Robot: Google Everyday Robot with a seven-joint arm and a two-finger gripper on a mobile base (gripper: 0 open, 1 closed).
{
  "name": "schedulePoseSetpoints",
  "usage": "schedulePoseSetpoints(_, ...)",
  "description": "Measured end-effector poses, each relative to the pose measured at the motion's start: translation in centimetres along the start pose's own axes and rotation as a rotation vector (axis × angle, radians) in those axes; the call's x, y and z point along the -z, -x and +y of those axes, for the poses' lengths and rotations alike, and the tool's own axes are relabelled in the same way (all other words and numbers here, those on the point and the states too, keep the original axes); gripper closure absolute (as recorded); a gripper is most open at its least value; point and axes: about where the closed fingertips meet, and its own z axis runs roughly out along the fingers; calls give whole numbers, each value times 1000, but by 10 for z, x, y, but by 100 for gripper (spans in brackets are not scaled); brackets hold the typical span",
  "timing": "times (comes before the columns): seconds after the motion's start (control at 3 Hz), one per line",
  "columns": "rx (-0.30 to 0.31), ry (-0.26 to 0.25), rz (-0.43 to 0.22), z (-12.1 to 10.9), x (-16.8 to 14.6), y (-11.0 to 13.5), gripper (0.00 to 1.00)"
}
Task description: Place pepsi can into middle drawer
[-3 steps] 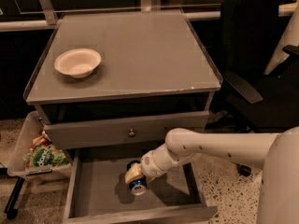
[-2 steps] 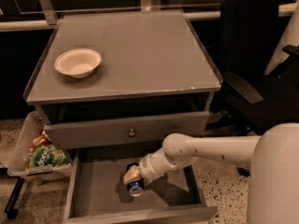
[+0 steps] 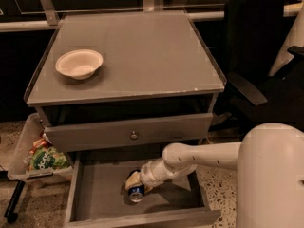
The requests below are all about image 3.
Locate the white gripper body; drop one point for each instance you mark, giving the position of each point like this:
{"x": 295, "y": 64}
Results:
{"x": 147, "y": 173}

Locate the blue pepsi can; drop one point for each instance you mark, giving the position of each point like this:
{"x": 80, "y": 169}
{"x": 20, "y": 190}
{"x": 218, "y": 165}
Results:
{"x": 136, "y": 194}

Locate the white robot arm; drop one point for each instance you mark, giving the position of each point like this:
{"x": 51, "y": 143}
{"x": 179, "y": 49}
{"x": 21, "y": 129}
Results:
{"x": 270, "y": 174}

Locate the open grey middle drawer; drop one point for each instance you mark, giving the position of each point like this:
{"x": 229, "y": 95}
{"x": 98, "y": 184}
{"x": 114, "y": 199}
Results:
{"x": 97, "y": 198}

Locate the round metal drawer knob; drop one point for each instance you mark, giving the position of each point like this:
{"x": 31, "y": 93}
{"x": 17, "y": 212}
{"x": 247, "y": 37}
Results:
{"x": 134, "y": 135}

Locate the grey top drawer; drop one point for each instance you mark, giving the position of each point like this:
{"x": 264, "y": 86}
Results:
{"x": 88, "y": 136}

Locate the grey drawer cabinet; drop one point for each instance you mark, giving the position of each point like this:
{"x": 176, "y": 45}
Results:
{"x": 155, "y": 65}

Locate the green snack bag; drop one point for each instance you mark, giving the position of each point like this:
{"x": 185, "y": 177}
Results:
{"x": 43, "y": 159}

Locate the orange snack bag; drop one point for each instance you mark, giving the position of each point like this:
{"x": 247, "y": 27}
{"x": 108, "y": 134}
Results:
{"x": 39, "y": 143}

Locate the clear plastic bin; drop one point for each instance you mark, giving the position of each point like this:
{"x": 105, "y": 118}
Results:
{"x": 19, "y": 166}

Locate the black cart leg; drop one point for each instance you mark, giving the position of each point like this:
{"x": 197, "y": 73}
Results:
{"x": 10, "y": 213}

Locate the white paper bowl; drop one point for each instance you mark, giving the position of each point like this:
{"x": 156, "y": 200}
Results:
{"x": 79, "y": 64}

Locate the black office chair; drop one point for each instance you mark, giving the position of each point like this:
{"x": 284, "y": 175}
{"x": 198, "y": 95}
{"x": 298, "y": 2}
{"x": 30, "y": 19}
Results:
{"x": 253, "y": 30}

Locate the metal railing bar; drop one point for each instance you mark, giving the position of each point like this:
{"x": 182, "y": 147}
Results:
{"x": 31, "y": 24}

